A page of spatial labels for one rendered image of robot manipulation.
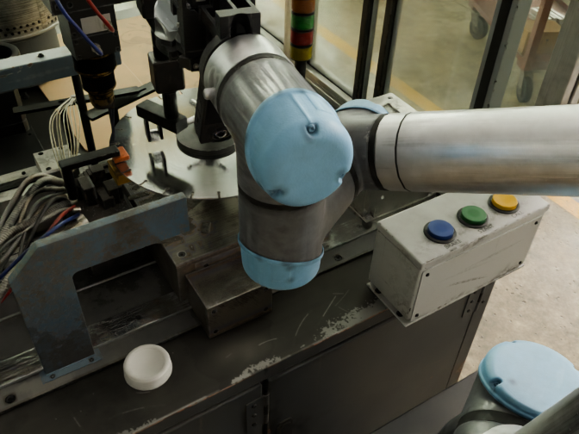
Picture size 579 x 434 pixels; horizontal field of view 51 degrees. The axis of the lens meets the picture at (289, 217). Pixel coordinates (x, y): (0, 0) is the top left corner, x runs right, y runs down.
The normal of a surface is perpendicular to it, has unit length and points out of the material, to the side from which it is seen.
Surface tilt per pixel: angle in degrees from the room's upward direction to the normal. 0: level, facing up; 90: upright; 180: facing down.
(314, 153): 90
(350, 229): 0
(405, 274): 90
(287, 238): 90
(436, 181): 109
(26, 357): 0
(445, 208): 0
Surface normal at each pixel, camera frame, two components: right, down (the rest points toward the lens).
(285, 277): 0.11, 0.69
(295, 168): 0.38, 0.62
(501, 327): 0.04, -0.75
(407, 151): -0.57, 0.17
